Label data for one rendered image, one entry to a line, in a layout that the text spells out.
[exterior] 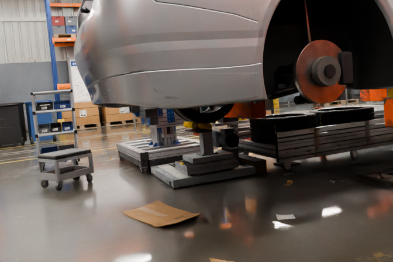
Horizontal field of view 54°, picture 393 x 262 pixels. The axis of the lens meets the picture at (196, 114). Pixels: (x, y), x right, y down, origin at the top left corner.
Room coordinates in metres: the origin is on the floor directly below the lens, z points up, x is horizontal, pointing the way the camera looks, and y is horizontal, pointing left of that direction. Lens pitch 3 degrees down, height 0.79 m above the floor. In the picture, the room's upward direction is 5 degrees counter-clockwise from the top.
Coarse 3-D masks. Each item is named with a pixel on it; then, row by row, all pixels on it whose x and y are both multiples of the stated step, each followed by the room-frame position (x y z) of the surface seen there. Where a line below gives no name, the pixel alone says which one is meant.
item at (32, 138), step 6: (24, 102) 9.02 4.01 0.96; (30, 102) 8.54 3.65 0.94; (36, 102) 8.59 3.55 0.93; (30, 108) 8.58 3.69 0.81; (30, 114) 8.58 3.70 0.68; (42, 114) 8.70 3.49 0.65; (48, 114) 8.76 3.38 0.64; (30, 120) 8.57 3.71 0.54; (42, 120) 8.69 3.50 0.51; (48, 120) 8.75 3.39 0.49; (30, 126) 8.57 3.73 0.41; (30, 132) 8.66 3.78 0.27; (30, 138) 8.53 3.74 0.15; (42, 138) 8.67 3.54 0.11; (48, 138) 8.73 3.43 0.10; (54, 138) 8.76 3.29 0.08
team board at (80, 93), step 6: (72, 60) 9.20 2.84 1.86; (72, 66) 9.20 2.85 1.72; (72, 72) 9.19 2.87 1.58; (78, 72) 9.25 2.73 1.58; (72, 78) 9.18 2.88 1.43; (78, 78) 9.24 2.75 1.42; (72, 84) 9.18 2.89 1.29; (78, 84) 9.24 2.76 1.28; (84, 84) 9.29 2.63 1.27; (78, 90) 9.23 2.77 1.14; (84, 90) 9.28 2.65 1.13; (78, 96) 9.22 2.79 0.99; (84, 96) 9.28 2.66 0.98; (78, 138) 8.96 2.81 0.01
